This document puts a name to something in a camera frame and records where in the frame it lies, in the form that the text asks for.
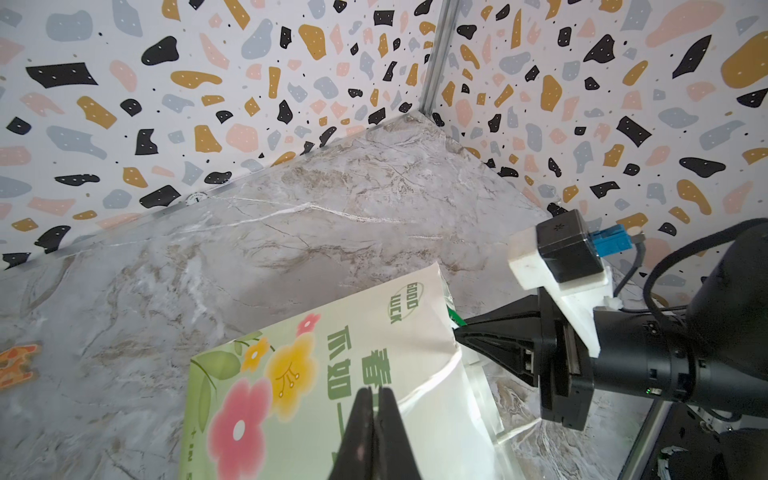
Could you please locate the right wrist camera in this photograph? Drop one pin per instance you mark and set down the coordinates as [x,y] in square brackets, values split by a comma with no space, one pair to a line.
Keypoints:
[563,257]

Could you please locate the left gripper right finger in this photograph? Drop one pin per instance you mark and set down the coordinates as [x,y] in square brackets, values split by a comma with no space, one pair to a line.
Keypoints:
[393,457]

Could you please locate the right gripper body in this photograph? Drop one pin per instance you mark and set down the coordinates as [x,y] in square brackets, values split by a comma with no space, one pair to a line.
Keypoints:
[641,355]

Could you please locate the green Fox's candy packet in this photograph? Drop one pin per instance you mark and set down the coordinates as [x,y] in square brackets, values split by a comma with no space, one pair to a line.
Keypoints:
[455,318]

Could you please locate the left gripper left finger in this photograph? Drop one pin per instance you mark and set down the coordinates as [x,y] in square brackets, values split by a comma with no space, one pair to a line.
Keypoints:
[354,459]

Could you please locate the small orange toy piece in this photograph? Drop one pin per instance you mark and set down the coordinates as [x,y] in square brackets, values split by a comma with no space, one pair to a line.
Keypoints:
[16,365]

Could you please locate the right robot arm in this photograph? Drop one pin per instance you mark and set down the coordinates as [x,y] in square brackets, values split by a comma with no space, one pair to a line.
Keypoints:
[697,347]

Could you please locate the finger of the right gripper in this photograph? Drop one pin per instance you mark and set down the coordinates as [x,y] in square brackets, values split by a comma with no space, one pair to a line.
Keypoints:
[505,330]
[515,357]

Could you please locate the white paper bag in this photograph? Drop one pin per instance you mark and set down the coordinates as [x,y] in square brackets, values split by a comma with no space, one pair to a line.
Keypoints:
[274,404]

